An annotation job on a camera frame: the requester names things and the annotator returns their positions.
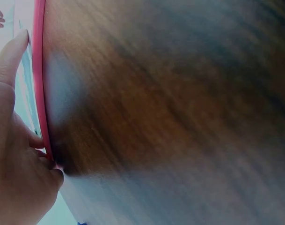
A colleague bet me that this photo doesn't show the person's left hand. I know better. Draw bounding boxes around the person's left hand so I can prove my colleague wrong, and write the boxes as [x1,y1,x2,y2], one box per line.
[0,28,65,225]

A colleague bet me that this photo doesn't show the red-rimmed white board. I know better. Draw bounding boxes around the red-rimmed white board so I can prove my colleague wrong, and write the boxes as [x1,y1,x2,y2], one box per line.
[13,0,56,166]

